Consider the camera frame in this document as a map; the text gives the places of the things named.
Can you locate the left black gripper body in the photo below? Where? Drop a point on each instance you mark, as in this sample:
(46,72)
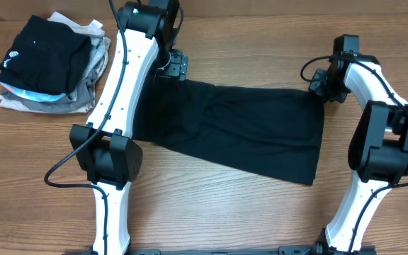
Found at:
(176,68)

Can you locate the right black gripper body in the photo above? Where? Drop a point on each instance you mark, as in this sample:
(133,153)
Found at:
(327,84)

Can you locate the black t-shirt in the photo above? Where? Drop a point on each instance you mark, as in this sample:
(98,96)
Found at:
(271,132)

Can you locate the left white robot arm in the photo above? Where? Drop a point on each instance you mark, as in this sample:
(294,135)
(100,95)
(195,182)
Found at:
(144,51)

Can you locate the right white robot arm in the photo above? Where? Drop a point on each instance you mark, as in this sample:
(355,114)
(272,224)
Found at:
(377,154)

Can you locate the folded white garment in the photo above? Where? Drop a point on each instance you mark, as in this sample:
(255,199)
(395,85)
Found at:
(93,30)

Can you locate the folded grey garment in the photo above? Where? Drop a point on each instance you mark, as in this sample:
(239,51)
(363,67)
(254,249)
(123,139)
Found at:
(81,100)

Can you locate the folded black shirt with logo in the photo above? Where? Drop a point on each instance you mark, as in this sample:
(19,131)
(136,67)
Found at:
(46,57)

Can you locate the folded light blue garment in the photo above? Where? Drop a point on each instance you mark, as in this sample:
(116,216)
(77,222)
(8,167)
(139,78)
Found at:
(31,95)

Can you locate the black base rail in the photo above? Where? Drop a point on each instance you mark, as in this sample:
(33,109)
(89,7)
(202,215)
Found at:
(282,250)

